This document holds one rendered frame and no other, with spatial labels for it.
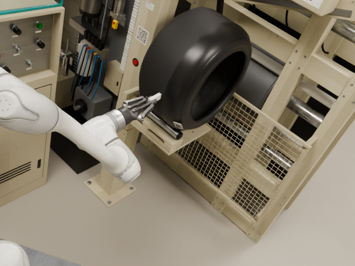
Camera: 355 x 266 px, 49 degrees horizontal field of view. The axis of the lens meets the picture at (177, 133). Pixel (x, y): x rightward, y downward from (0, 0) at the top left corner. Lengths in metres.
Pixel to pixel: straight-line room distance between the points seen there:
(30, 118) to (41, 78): 1.16
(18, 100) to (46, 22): 1.11
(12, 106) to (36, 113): 0.06
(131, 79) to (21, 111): 1.26
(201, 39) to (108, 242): 1.43
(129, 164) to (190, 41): 0.60
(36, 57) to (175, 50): 0.76
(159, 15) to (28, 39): 0.63
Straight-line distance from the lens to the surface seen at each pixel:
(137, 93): 2.11
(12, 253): 1.37
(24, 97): 0.98
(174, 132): 1.96
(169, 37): 1.74
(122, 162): 1.44
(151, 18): 1.97
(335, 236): 3.37
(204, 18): 1.81
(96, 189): 2.79
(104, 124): 1.53
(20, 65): 2.09
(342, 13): 1.92
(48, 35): 2.09
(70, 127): 1.23
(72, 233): 2.58
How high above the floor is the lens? 2.14
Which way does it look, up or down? 38 degrees down
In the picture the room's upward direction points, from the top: 21 degrees clockwise
